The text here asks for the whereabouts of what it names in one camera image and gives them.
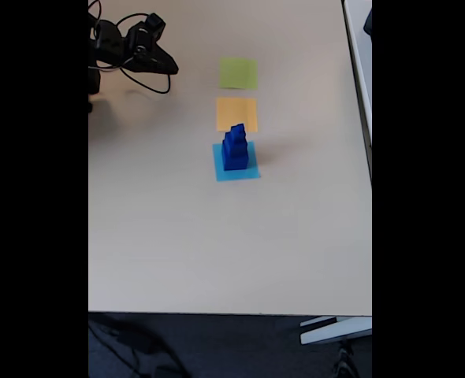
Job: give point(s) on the white side table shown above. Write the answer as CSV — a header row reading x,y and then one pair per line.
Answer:
x,y
360,59

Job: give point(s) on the orange paper square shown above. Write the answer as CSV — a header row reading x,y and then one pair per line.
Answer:
x,y
228,112

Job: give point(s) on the green paper square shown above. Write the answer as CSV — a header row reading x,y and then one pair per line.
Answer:
x,y
238,73

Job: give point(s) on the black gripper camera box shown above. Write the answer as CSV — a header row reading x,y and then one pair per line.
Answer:
x,y
155,23

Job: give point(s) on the largest blue cube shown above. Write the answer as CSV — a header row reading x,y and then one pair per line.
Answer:
x,y
235,162

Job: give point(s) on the dark chair part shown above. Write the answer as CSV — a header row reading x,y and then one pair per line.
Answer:
x,y
369,23

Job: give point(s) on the medium blue cube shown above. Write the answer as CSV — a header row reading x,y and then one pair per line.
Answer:
x,y
228,138

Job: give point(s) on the light blue paper square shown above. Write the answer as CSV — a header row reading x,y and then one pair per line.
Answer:
x,y
218,173

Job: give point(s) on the white table foot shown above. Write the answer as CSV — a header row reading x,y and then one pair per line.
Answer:
x,y
335,332

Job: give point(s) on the small blue cube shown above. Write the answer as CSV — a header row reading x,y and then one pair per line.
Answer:
x,y
237,136

